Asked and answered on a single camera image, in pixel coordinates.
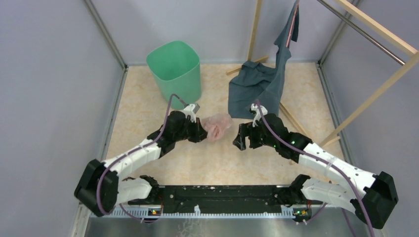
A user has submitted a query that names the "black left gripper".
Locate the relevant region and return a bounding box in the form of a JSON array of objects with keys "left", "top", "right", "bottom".
[{"left": 174, "top": 116, "right": 210, "bottom": 143}]

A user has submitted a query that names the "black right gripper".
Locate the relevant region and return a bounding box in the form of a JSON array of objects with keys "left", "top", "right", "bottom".
[{"left": 233, "top": 121, "right": 278, "bottom": 150}]

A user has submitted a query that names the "pink translucent trash bag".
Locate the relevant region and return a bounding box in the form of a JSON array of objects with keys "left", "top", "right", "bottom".
[{"left": 201, "top": 114, "right": 233, "bottom": 142}]

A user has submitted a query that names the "green plastic trash bin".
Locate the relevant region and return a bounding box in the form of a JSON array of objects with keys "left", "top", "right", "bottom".
[{"left": 146, "top": 40, "right": 202, "bottom": 110}]

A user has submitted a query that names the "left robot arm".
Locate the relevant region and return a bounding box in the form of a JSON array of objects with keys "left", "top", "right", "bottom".
[{"left": 74, "top": 111, "right": 208, "bottom": 217}]

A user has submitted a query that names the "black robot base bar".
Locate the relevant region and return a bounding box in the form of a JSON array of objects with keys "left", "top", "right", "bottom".
[{"left": 128, "top": 185, "right": 321, "bottom": 214}]

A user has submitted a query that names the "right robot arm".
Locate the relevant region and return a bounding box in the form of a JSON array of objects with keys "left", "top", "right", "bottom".
[{"left": 232, "top": 114, "right": 399, "bottom": 230}]

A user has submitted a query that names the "dark blue-grey cloth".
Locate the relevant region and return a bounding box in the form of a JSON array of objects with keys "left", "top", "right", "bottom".
[{"left": 228, "top": 0, "right": 299, "bottom": 119}]

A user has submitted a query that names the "metal rod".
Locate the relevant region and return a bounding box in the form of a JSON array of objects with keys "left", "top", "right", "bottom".
[{"left": 318, "top": 0, "right": 405, "bottom": 65}]

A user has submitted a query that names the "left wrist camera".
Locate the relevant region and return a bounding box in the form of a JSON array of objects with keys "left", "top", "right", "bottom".
[{"left": 181, "top": 103, "right": 200, "bottom": 123}]

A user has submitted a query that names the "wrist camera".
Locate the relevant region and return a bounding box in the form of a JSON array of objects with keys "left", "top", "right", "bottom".
[
  {"left": 181, "top": 103, "right": 200, "bottom": 123},
  {"left": 250, "top": 103, "right": 268, "bottom": 127}
]

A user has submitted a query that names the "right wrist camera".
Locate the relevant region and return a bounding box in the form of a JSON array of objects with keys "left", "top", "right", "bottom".
[{"left": 250, "top": 103, "right": 268, "bottom": 127}]

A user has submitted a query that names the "white cable duct strip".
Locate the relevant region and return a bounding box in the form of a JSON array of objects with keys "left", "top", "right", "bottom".
[{"left": 108, "top": 206, "right": 295, "bottom": 219}]

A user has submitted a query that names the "wooden drying rack frame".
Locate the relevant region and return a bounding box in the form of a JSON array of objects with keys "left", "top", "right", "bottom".
[{"left": 226, "top": 0, "right": 419, "bottom": 166}]

